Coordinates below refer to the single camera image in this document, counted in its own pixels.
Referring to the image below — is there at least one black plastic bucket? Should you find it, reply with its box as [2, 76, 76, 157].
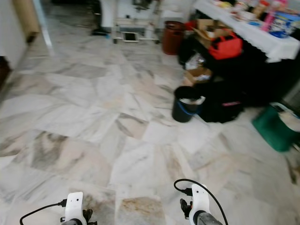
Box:
[172, 85, 206, 124]

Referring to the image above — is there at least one black bag with pink stripe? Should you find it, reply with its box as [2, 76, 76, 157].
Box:
[199, 81, 245, 124]

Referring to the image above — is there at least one green plastic bin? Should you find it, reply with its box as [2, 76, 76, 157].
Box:
[252, 103, 300, 152]

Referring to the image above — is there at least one small open cardboard box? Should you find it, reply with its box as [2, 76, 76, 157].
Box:
[182, 67, 213, 87]

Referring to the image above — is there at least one red fabric bag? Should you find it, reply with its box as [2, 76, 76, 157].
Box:
[208, 31, 244, 60]

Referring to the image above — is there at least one brown round bin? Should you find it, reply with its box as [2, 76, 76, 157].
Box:
[161, 20, 186, 56]

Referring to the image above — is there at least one large open cardboard box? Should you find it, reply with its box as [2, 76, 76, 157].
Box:
[194, 18, 228, 48]

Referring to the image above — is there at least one white metal cart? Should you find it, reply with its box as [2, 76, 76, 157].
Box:
[111, 0, 163, 45]

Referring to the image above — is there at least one light wooden door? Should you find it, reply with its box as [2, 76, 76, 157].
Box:
[13, 0, 42, 44]

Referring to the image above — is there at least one blue and white carton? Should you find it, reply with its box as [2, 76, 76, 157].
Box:
[269, 11, 300, 38]

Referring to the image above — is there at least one pink plastic bottle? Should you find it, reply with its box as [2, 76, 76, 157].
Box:
[263, 0, 289, 31]

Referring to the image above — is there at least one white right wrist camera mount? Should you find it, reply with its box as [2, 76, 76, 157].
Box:
[189, 183, 211, 225]

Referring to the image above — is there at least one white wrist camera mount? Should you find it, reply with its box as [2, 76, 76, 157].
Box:
[65, 191, 86, 224]
[189, 183, 211, 225]

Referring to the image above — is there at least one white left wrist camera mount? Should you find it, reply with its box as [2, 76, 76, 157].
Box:
[65, 191, 86, 224]

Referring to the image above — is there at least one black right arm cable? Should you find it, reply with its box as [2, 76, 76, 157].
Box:
[173, 178, 230, 225]

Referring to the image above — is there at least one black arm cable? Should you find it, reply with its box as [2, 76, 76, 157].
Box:
[19, 199, 67, 225]
[173, 178, 230, 225]

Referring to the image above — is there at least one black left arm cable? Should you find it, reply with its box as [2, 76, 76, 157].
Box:
[19, 199, 67, 225]

